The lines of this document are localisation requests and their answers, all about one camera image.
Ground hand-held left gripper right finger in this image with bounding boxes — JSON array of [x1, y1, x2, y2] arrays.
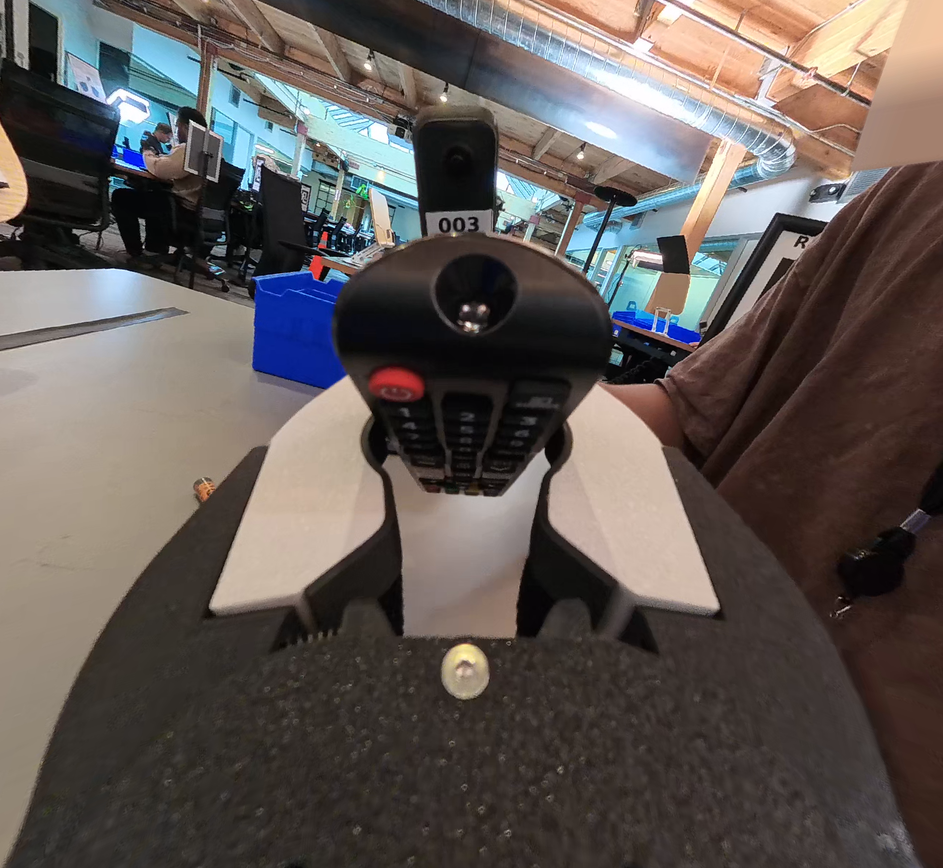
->
[[519, 382, 721, 639]]

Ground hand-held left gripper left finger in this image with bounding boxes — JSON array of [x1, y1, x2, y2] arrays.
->
[[208, 376, 405, 637]]

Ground black remote control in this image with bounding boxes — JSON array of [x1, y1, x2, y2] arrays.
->
[[333, 234, 614, 497]]

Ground blue plastic bin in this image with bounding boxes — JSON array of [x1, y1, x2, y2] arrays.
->
[[252, 271, 351, 390]]

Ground person's right forearm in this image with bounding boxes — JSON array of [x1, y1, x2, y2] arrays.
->
[[600, 378, 682, 445]]

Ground grey desk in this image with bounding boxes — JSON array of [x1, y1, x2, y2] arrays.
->
[[0, 267, 531, 832]]

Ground black office chair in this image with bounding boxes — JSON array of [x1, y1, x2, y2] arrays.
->
[[254, 167, 314, 287], [0, 59, 121, 253]]

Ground blue storage bins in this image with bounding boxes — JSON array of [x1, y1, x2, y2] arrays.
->
[[611, 308, 701, 342]]

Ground person in brown shirt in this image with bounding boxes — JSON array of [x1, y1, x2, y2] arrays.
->
[[659, 161, 943, 868]]

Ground tan cardboard panel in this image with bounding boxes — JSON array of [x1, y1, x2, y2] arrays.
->
[[644, 234, 693, 316]]

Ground white sign with black marker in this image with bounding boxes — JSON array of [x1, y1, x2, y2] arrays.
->
[[698, 214, 828, 346]]

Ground silver ventilation duct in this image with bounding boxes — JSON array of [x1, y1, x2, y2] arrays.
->
[[309, 0, 798, 180]]

